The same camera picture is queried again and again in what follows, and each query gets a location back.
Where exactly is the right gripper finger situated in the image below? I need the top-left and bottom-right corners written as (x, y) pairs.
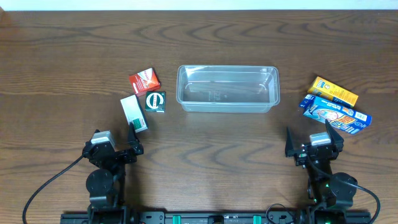
top-left (325, 120), bottom-right (343, 144)
top-left (285, 127), bottom-right (295, 152)

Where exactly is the blue Kool Fever box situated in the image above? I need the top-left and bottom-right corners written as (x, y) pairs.
top-left (299, 94), bottom-right (372, 134)

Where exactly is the yellow Woods syrup box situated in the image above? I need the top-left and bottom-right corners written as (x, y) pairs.
top-left (307, 77), bottom-right (358, 108)

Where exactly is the red Panadol box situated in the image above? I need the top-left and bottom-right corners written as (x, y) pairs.
top-left (129, 68), bottom-right (161, 96)

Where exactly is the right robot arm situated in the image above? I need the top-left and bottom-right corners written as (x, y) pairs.
top-left (285, 122), bottom-right (358, 223)

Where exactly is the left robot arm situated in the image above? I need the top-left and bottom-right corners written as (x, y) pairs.
top-left (82, 123), bottom-right (144, 223)

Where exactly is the clear plastic container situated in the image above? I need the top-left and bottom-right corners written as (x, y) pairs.
top-left (176, 65), bottom-right (280, 113)

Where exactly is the white and green box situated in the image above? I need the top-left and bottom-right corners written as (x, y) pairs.
top-left (121, 95), bottom-right (148, 133)

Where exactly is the green round-logo box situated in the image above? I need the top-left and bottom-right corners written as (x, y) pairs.
top-left (145, 91), bottom-right (166, 113)

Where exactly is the black mounting rail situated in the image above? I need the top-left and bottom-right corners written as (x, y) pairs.
top-left (60, 210), bottom-right (373, 224)

